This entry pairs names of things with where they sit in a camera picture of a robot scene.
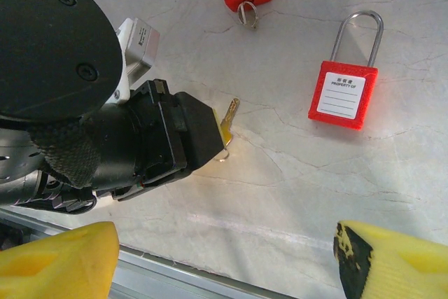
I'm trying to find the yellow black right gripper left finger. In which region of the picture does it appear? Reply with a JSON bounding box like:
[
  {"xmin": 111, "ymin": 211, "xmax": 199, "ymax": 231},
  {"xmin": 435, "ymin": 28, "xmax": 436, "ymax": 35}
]
[{"xmin": 0, "ymin": 221, "xmax": 120, "ymax": 299}]

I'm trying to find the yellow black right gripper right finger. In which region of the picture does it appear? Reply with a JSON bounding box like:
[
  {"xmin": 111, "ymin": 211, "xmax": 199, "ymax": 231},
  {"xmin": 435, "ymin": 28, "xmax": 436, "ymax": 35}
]
[{"xmin": 332, "ymin": 220, "xmax": 448, "ymax": 299}]

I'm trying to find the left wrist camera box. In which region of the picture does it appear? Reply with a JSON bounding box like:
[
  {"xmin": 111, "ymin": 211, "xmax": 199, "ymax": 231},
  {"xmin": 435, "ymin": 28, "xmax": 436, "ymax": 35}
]
[{"xmin": 112, "ymin": 17, "xmax": 162, "ymax": 104}]

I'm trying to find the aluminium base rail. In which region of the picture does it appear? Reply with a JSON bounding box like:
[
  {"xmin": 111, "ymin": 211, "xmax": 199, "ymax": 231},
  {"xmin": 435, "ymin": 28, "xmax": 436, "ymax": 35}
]
[{"xmin": 0, "ymin": 206, "xmax": 291, "ymax": 299}]

